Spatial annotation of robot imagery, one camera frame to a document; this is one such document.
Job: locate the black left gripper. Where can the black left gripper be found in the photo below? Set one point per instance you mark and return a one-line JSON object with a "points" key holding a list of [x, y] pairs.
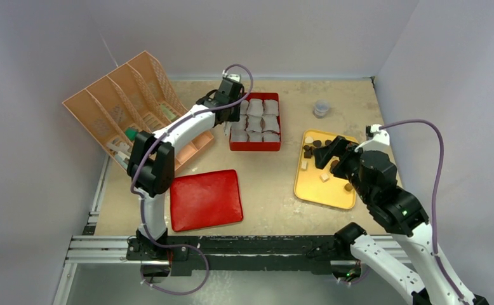
{"points": [[234, 117]]}

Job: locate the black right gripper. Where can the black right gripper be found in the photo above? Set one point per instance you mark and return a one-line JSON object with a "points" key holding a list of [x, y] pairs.
{"points": [[337, 150]]}

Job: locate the white square chocolate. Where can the white square chocolate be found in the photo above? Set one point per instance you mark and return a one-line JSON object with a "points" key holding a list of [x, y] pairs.
{"points": [[324, 177]]}

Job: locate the white rectangular chocolate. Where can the white rectangular chocolate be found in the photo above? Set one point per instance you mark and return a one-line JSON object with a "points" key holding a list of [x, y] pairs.
{"points": [[304, 165]]}

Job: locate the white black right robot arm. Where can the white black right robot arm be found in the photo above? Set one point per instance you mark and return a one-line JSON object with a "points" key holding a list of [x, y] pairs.
{"points": [[431, 280]]}

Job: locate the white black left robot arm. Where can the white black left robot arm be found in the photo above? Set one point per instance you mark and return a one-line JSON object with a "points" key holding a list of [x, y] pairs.
{"points": [[153, 158]]}

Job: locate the red chocolate box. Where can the red chocolate box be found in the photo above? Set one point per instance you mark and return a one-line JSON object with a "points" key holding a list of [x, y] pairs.
{"points": [[259, 126]]}

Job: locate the yellow plastic tray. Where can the yellow plastic tray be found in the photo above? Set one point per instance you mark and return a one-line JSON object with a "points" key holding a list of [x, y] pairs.
{"points": [[319, 185]]}

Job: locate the small clear plastic cup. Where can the small clear plastic cup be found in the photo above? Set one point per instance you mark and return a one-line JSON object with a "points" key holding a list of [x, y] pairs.
{"points": [[321, 108]]}

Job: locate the light green eraser box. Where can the light green eraser box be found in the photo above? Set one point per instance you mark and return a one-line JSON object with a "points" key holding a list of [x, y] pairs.
{"points": [[170, 115]]}

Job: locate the peach plastic file organizer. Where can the peach plastic file organizer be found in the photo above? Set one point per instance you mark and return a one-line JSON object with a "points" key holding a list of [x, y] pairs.
{"points": [[127, 97]]}

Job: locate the green block in organizer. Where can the green block in organizer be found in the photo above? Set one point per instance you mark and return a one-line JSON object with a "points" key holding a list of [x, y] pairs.
{"points": [[131, 133]]}

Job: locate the red box lid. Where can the red box lid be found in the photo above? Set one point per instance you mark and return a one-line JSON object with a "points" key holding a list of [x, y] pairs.
{"points": [[205, 200]]}

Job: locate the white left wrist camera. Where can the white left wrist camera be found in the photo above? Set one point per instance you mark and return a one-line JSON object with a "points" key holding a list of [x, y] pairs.
{"points": [[231, 76]]}

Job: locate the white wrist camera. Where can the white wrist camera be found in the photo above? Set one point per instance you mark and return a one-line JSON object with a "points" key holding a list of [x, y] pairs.
{"points": [[231, 76], [378, 139]]}

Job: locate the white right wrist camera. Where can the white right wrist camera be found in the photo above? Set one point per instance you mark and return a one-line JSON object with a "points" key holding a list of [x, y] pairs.
{"points": [[378, 139]]}

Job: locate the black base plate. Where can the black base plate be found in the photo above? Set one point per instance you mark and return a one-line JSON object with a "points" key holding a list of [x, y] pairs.
{"points": [[181, 255]]}

